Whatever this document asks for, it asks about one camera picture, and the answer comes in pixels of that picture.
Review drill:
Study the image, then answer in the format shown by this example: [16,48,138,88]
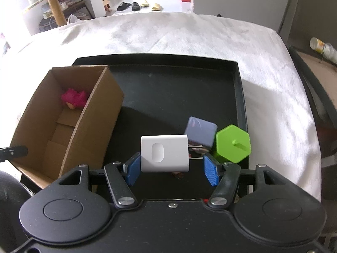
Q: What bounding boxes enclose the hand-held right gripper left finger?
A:
[56,151,142,209]

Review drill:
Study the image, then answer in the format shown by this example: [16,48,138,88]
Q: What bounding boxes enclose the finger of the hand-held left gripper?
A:
[0,145,29,162]

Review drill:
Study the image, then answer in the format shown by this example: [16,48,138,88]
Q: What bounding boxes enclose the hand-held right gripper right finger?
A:
[203,151,288,209]

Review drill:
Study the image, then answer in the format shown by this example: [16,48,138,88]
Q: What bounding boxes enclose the cardboard box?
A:
[9,65,125,190]

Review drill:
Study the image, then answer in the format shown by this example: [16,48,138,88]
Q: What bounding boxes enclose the green hexagonal box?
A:
[212,124,252,164]

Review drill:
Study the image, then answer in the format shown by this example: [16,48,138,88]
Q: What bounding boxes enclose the white charger plug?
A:
[140,134,204,174]

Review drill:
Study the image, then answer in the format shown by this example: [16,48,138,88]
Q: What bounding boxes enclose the black tray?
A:
[20,53,249,201]

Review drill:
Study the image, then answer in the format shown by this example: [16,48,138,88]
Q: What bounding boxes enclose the grey-blue cube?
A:
[184,116,218,151]

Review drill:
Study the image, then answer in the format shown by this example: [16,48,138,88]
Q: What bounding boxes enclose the dark cloth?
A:
[0,171,32,253]

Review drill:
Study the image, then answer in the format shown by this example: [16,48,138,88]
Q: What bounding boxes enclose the pink toy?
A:
[60,87,89,110]

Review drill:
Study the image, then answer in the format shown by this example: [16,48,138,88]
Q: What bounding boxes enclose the white bed blanket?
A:
[0,13,322,202]

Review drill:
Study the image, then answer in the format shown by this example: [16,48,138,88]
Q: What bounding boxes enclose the white printed cup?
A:
[310,37,334,56]

